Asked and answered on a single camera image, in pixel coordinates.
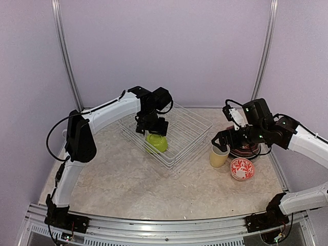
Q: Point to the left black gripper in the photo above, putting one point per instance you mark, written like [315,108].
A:
[161,129]

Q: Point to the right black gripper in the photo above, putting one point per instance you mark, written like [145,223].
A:
[231,133]

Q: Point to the yellow mug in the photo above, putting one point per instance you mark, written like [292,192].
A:
[218,157]

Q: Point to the lime green bowl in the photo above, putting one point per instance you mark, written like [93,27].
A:
[156,144]

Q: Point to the black striped rim plate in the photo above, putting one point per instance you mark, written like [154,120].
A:
[243,155]

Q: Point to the dark brown plate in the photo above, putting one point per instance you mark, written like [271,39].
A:
[247,148]

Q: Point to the white bowl red pattern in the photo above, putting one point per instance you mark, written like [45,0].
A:
[242,169]

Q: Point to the white floral mug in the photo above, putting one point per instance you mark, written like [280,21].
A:
[64,133]

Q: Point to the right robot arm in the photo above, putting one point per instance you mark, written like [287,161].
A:
[292,136]

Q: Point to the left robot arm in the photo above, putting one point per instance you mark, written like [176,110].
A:
[80,148]

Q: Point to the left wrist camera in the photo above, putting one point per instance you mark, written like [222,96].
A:
[162,98]

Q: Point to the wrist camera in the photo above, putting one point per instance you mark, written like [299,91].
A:
[162,98]
[256,111]

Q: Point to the white wire dish rack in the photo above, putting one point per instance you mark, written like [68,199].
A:
[187,134]

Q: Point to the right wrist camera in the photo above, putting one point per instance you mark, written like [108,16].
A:
[256,111]

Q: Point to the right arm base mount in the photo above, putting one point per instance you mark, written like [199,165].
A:
[264,221]

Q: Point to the front aluminium rail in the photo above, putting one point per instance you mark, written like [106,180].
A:
[104,230]

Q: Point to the left aluminium frame post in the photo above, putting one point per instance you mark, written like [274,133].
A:
[55,4]

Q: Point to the aluminium frame post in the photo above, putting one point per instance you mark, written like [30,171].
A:
[55,4]
[266,48]

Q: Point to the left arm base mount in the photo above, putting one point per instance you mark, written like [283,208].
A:
[69,222]

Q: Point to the right aluminium frame post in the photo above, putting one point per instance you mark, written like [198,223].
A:
[266,48]

